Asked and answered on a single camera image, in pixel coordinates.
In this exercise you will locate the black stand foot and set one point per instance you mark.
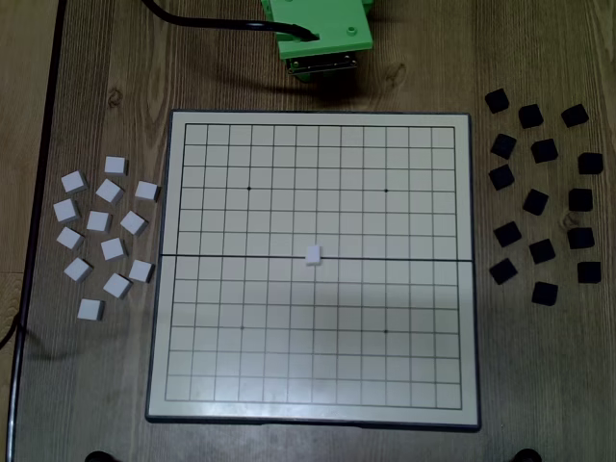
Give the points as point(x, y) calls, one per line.
point(98, 456)
point(527, 455)

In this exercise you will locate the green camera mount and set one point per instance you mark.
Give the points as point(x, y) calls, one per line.
point(332, 21)

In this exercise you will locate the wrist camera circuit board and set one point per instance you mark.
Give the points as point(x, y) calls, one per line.
point(322, 64)

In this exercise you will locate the white grid go board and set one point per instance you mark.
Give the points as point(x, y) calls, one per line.
point(313, 337)

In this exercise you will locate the white cube stone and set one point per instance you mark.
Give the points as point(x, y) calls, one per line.
point(141, 270)
point(313, 255)
point(66, 210)
point(146, 191)
point(113, 248)
point(117, 285)
point(116, 165)
point(74, 182)
point(70, 238)
point(91, 309)
point(98, 221)
point(110, 191)
point(78, 269)
point(133, 223)

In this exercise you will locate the black cube stone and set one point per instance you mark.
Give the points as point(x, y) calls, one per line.
point(503, 271)
point(542, 251)
point(580, 199)
point(503, 146)
point(501, 177)
point(507, 234)
point(589, 272)
point(531, 116)
point(545, 293)
point(590, 163)
point(580, 238)
point(545, 150)
point(496, 100)
point(574, 115)
point(535, 201)

